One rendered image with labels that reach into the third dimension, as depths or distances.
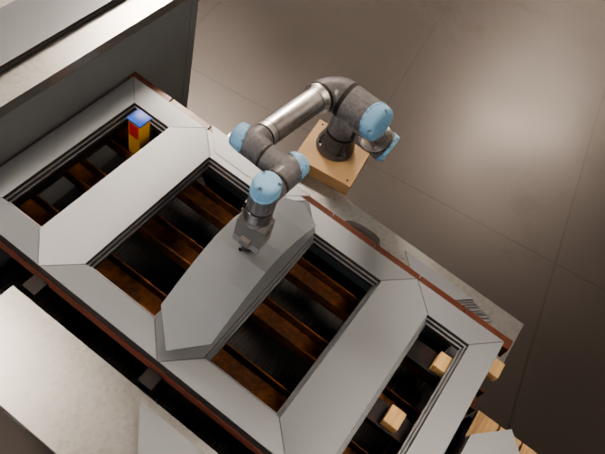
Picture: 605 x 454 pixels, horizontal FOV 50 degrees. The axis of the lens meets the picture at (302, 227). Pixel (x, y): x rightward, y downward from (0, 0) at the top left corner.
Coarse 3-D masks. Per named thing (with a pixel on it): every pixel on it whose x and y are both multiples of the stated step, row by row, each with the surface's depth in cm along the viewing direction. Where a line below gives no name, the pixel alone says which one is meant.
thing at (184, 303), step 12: (180, 288) 178; (168, 300) 178; (180, 300) 177; (192, 300) 177; (204, 300) 177; (180, 312) 177; (192, 312) 177; (204, 312) 176; (216, 312) 176; (192, 324) 176; (204, 324) 176; (216, 324) 175; (204, 336) 175; (216, 336) 175
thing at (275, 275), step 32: (160, 128) 223; (64, 160) 207; (224, 160) 218; (96, 256) 190; (288, 256) 203; (64, 288) 183; (256, 288) 194; (160, 320) 182; (160, 352) 177; (192, 352) 179; (384, 384) 190; (224, 416) 172
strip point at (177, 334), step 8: (160, 304) 178; (168, 312) 177; (168, 320) 177; (176, 320) 177; (168, 328) 176; (176, 328) 176; (184, 328) 176; (192, 328) 176; (168, 336) 176; (176, 336) 176; (184, 336) 176; (192, 336) 176; (200, 336) 175; (168, 344) 176; (176, 344) 176; (184, 344) 175; (192, 344) 175; (200, 344) 175; (208, 344) 175
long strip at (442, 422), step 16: (480, 352) 200; (496, 352) 201; (464, 368) 195; (480, 368) 197; (448, 384) 192; (464, 384) 193; (480, 384) 194; (448, 400) 189; (464, 400) 190; (432, 416) 185; (448, 416) 186; (464, 416) 187; (432, 432) 182; (448, 432) 183; (416, 448) 179; (432, 448) 180
